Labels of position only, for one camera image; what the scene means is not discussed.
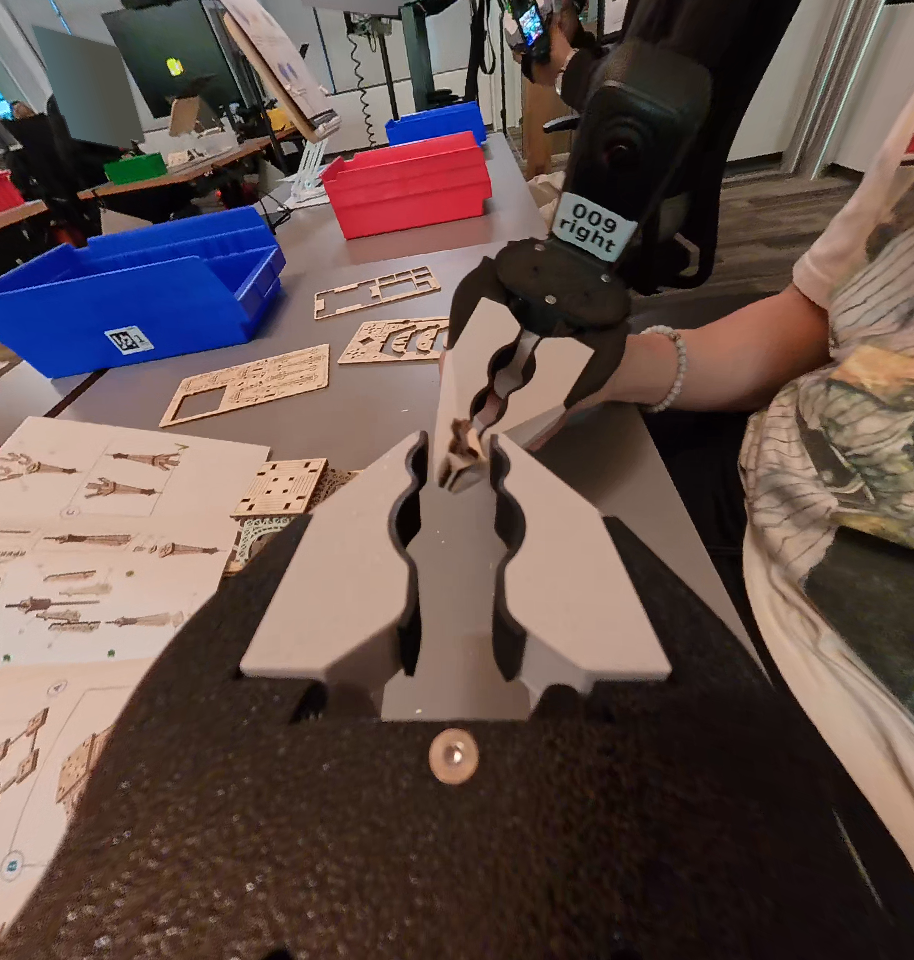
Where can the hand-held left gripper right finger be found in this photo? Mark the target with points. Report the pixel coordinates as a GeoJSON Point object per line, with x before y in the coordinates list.
{"type": "Point", "coordinates": [577, 585]}

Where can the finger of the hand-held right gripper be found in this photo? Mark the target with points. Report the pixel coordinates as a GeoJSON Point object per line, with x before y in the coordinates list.
{"type": "Point", "coordinates": [558, 375]}
{"type": "Point", "coordinates": [461, 360]}

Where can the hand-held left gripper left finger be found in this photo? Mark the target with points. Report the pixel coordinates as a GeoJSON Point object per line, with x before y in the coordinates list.
{"type": "Point", "coordinates": [337, 585]}

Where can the small wooden puzzle piece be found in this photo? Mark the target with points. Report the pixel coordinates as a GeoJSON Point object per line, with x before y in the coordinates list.
{"type": "Point", "coordinates": [464, 461]}

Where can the person's right forearm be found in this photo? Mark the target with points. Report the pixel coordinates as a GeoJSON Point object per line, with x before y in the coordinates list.
{"type": "Point", "coordinates": [749, 352]}

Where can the grey desk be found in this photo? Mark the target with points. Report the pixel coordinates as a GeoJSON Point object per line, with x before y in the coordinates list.
{"type": "Point", "coordinates": [397, 390]}

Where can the standing desk column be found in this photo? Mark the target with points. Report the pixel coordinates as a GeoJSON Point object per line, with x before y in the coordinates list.
{"type": "Point", "coordinates": [416, 60]}

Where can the brown background desk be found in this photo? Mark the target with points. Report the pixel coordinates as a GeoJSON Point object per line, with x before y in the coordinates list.
{"type": "Point", "coordinates": [202, 166]}

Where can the person's right hand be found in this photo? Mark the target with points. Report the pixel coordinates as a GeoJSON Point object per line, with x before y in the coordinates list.
{"type": "Point", "coordinates": [633, 375]}

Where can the wooden lattice tower base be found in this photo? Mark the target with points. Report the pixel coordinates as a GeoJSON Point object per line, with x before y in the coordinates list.
{"type": "Point", "coordinates": [258, 536]}

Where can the laser-cut wooden puzzle sheet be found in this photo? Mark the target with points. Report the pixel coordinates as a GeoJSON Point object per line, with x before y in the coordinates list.
{"type": "Point", "coordinates": [277, 375]}
{"type": "Point", "coordinates": [352, 292]}
{"type": "Point", "coordinates": [367, 352]}

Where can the square wooden platform piece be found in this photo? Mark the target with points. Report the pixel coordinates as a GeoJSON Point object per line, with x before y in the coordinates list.
{"type": "Point", "coordinates": [277, 487]}

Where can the tower drawings instruction sheet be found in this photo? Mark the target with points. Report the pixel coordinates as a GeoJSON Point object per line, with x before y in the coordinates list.
{"type": "Point", "coordinates": [217, 487]}

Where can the small screen device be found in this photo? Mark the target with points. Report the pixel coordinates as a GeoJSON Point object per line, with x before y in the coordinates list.
{"type": "Point", "coordinates": [532, 26]}

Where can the red plastic bin stack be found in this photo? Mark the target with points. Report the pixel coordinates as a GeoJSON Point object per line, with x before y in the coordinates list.
{"type": "Point", "coordinates": [404, 202]}

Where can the plain blue plastic bin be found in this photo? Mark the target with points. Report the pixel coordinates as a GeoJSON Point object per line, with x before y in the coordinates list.
{"type": "Point", "coordinates": [434, 124]}

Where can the wooden clipboard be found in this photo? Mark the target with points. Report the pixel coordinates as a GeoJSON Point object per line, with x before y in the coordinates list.
{"type": "Point", "coordinates": [318, 126]}

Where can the person's printed pale shirt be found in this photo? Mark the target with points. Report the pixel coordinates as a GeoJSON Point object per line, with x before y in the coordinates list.
{"type": "Point", "coordinates": [877, 465]}

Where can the clipped instruction sheet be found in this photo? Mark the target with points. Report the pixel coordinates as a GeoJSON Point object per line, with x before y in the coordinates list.
{"type": "Point", "coordinates": [284, 60]}

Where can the tan wooden board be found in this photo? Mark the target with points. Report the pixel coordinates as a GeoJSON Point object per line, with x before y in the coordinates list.
{"type": "Point", "coordinates": [191, 116]}

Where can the green plastic bin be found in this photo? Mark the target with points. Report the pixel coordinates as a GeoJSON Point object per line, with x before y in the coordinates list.
{"type": "Point", "coordinates": [134, 171]}

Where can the blue plastic bin with tag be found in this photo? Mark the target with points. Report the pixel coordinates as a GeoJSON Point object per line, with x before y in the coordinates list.
{"type": "Point", "coordinates": [67, 315]}

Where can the dark computer monitor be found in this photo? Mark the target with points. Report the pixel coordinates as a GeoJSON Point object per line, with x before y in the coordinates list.
{"type": "Point", "coordinates": [149, 60]}

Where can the frame drawings instruction sheet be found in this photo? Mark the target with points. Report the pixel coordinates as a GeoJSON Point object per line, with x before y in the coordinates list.
{"type": "Point", "coordinates": [22, 690]}

